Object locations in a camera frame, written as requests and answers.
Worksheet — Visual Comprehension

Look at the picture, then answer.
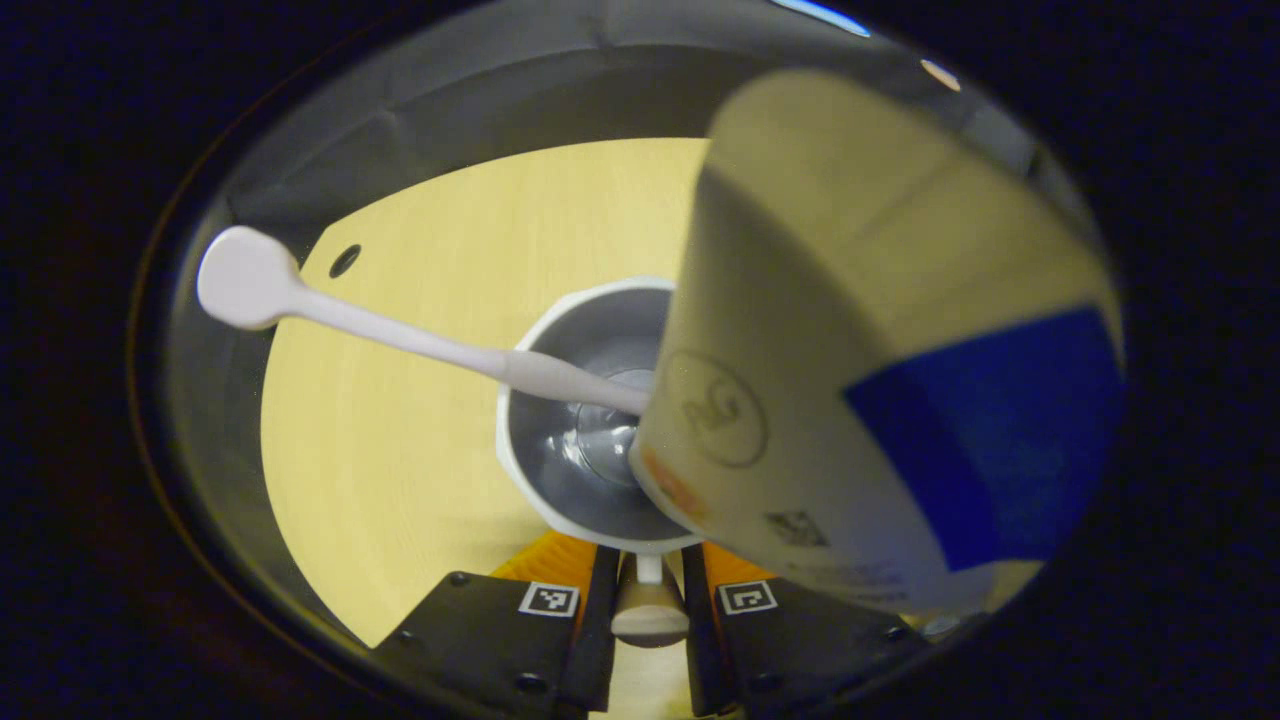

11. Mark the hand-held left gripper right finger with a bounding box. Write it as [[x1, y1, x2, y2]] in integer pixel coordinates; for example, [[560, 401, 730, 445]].
[[682, 542, 933, 718]]

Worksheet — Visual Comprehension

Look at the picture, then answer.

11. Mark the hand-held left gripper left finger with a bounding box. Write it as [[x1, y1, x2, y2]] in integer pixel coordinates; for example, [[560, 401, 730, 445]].
[[372, 530, 621, 716]]

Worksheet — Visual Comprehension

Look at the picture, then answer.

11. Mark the white cup with wooden handle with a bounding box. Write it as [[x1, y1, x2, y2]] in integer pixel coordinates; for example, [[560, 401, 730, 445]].
[[495, 277, 706, 649]]

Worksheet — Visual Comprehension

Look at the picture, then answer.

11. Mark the white toothpaste tube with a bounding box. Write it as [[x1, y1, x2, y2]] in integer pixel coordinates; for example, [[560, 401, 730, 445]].
[[628, 68, 1126, 616]]

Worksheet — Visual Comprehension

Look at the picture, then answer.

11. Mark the white toothbrush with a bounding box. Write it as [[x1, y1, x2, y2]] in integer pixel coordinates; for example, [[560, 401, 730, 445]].
[[196, 225, 651, 416]]

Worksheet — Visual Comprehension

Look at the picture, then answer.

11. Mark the long ceiling light panel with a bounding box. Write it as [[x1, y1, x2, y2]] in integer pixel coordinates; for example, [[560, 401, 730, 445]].
[[770, 0, 871, 38]]

